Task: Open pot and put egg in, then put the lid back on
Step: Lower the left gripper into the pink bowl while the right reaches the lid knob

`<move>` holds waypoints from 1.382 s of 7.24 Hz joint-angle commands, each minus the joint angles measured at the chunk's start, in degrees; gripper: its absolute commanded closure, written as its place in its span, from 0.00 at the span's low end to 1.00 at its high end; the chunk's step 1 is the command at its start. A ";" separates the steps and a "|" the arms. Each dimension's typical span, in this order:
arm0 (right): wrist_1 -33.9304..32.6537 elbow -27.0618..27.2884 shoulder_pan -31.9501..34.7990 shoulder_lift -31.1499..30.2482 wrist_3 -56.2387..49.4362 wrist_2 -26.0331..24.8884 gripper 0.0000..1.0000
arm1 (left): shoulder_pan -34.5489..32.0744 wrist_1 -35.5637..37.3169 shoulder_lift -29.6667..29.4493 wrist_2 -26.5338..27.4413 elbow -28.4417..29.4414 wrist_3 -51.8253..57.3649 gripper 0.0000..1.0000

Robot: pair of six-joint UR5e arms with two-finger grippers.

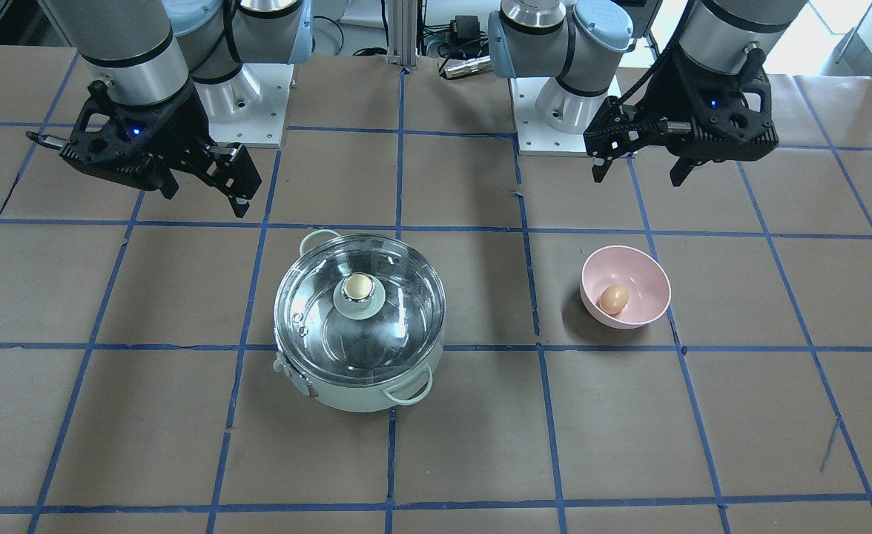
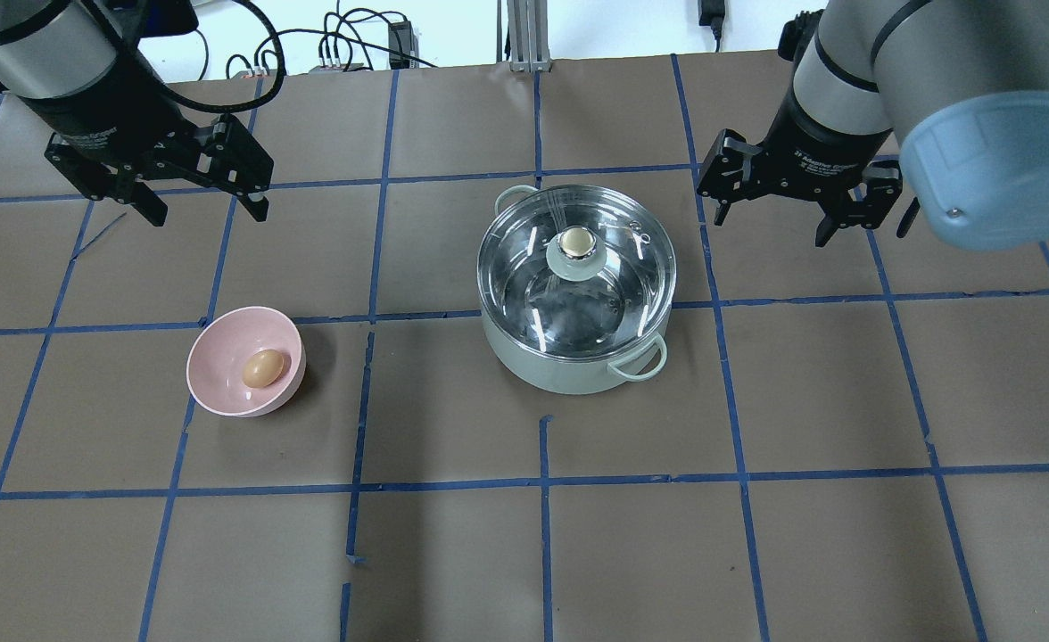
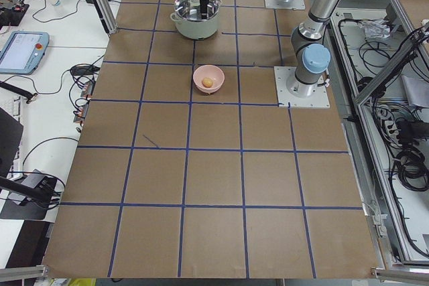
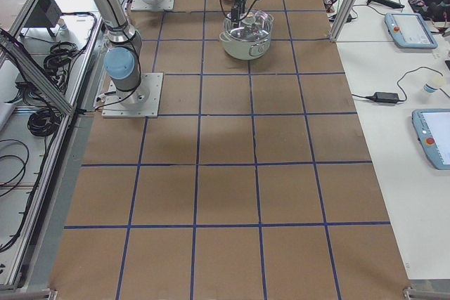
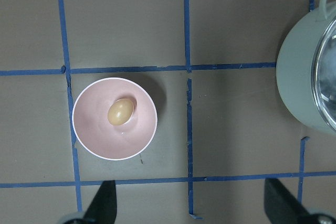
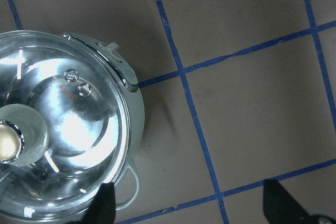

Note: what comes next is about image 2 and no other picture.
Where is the glass pot lid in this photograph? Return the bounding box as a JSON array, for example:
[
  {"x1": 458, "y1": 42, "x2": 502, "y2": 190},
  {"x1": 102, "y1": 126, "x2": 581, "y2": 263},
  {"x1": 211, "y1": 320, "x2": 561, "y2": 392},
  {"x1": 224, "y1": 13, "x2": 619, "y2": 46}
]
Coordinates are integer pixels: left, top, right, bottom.
[{"x1": 477, "y1": 184, "x2": 675, "y2": 358}]

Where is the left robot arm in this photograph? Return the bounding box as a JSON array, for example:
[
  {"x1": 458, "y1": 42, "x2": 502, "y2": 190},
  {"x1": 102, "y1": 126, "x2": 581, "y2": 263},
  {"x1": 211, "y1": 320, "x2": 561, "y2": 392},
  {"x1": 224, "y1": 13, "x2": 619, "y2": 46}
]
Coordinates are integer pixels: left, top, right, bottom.
[{"x1": 0, "y1": 1, "x2": 285, "y2": 226}]

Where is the beige egg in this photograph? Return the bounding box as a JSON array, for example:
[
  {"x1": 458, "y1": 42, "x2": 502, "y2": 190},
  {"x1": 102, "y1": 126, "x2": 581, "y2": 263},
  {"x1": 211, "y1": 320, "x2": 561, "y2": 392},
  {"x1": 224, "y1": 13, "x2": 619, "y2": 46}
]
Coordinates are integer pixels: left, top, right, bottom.
[{"x1": 242, "y1": 349, "x2": 287, "y2": 389}]

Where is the pale green cooking pot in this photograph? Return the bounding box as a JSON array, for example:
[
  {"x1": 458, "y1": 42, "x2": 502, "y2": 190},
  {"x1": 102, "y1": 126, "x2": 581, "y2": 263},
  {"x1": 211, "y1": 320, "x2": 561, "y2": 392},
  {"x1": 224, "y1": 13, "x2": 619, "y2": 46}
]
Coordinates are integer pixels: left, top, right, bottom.
[{"x1": 477, "y1": 184, "x2": 669, "y2": 395}]

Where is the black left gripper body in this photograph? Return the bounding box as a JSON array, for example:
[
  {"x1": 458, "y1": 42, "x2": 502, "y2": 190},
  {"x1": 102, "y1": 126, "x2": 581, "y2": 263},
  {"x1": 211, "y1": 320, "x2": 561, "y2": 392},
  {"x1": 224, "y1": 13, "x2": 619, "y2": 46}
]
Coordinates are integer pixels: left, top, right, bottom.
[{"x1": 45, "y1": 86, "x2": 273, "y2": 199}]

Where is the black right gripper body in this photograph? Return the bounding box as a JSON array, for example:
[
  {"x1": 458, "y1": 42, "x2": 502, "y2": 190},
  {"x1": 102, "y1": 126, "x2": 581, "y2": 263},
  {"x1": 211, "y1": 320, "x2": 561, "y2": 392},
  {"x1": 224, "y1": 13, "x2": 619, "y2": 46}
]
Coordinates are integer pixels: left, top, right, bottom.
[{"x1": 697, "y1": 90, "x2": 904, "y2": 219}]

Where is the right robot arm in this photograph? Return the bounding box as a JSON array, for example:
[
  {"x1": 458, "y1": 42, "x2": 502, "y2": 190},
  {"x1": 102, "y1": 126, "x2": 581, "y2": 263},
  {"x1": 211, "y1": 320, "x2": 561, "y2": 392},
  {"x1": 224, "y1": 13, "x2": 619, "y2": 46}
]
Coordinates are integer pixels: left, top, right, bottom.
[{"x1": 695, "y1": 1, "x2": 1049, "y2": 251}]

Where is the black cable bundle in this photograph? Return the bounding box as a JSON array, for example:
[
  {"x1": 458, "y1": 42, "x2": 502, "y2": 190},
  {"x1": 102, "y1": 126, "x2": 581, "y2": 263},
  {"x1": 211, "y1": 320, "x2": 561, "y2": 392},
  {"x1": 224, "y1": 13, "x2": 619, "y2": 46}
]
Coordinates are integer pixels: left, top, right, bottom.
[{"x1": 226, "y1": 0, "x2": 441, "y2": 79}]

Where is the pink plastic bowl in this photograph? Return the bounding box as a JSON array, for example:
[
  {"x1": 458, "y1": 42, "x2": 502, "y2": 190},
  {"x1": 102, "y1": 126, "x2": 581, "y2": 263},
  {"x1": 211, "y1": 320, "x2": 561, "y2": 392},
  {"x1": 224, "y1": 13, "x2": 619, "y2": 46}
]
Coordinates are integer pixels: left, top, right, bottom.
[{"x1": 186, "y1": 306, "x2": 307, "y2": 418}]

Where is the black power adapter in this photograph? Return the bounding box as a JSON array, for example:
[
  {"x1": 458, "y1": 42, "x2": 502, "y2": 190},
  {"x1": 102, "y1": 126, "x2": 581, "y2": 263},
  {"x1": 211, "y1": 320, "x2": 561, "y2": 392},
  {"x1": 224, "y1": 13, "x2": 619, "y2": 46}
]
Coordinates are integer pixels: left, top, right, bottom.
[{"x1": 698, "y1": 0, "x2": 727, "y2": 29}]

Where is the aluminium frame post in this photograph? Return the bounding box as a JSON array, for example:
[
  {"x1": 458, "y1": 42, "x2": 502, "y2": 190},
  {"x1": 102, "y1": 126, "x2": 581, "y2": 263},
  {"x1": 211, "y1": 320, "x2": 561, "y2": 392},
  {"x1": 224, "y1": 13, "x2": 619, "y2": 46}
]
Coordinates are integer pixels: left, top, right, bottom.
[{"x1": 505, "y1": 0, "x2": 552, "y2": 73}]

